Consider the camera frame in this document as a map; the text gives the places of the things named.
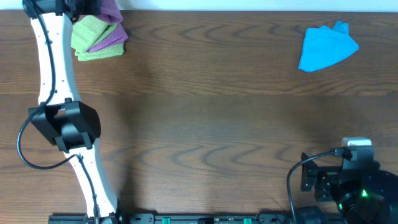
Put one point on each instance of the green folded cloth bottom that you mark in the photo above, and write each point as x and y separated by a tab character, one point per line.
112	51

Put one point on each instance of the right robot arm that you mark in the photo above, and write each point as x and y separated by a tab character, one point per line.
376	202

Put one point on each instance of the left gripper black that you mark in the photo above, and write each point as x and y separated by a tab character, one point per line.
86	6

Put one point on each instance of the green folded cloth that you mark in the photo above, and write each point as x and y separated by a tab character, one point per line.
112	51
89	35

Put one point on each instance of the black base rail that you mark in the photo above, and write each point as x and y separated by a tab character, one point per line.
149	218

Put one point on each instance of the purple microfiber cloth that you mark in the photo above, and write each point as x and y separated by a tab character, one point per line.
110	12

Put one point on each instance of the purple folded cloth in stack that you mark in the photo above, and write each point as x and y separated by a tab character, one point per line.
115	37

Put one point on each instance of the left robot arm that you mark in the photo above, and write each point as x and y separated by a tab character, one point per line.
61	117

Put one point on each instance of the blue cloth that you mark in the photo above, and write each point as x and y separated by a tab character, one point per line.
323	47

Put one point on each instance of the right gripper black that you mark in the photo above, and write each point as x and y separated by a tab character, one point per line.
328	175

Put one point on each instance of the green folded cloth top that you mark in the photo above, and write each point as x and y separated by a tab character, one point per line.
89	35

